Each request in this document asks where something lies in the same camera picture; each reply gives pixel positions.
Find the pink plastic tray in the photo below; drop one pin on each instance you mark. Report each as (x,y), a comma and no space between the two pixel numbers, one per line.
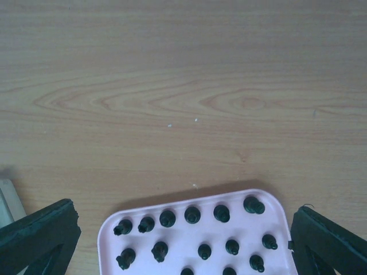
(183,239)

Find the black king piece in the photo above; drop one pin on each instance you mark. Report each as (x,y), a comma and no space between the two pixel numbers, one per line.
(253,206)

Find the wooden chess board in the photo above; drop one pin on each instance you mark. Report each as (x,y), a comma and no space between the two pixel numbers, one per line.
(11,205)

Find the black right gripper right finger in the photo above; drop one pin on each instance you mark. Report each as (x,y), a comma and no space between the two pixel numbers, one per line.
(320,246)

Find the black chess piece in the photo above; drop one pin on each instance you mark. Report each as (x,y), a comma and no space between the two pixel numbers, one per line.
(167,218)
(221,213)
(192,215)

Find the black pawn piece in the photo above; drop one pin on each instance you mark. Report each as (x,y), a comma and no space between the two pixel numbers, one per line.
(187,271)
(229,271)
(269,242)
(256,263)
(232,247)
(204,251)

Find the black rook piece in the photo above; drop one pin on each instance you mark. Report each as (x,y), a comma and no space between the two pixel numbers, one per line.
(146,225)
(124,227)

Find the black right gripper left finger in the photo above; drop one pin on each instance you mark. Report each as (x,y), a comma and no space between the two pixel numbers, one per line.
(41,243)

